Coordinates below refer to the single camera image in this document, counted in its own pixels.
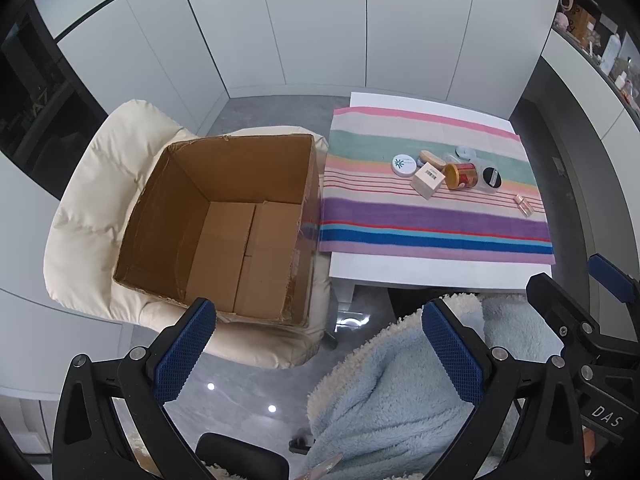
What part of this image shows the red gold tin can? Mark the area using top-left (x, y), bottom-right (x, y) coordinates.
top-left (442, 162), bottom-right (478, 191)

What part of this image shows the white round cream tin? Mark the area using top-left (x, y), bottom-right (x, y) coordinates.
top-left (390, 154), bottom-right (418, 178)

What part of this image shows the brown box on shelf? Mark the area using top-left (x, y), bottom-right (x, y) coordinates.
top-left (565, 4), bottom-right (596, 44)

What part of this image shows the white spray bottle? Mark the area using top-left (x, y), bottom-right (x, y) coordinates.
top-left (600, 32), bottom-right (622, 72)

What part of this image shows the striped colourful table mat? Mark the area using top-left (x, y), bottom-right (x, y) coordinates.
top-left (319, 106), bottom-right (555, 264)

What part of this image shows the small pink glass bottle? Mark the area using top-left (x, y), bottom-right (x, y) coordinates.
top-left (513, 194), bottom-right (534, 218)

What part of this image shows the pink plush toy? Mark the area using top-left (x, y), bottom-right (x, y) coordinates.
top-left (553, 12), bottom-right (570, 32)

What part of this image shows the clear plastic puff case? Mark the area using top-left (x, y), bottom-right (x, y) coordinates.
top-left (471, 158), bottom-right (502, 193)

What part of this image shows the pink square carton box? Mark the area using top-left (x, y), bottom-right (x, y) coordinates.
top-left (411, 162), bottom-right (445, 200)

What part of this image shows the brown cardboard box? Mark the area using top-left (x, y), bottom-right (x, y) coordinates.
top-left (114, 133), bottom-right (320, 326)

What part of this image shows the light blue fleece robe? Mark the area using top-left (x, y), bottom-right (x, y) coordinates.
top-left (305, 294), bottom-right (563, 479)

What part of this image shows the white low table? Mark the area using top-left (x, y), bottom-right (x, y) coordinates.
top-left (327, 92), bottom-right (553, 309)

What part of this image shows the light blue round lid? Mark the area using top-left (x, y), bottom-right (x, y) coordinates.
top-left (456, 145), bottom-right (477, 160)

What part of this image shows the black glass cabinet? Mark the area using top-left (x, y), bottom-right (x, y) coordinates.
top-left (1, 0), bottom-right (106, 198)

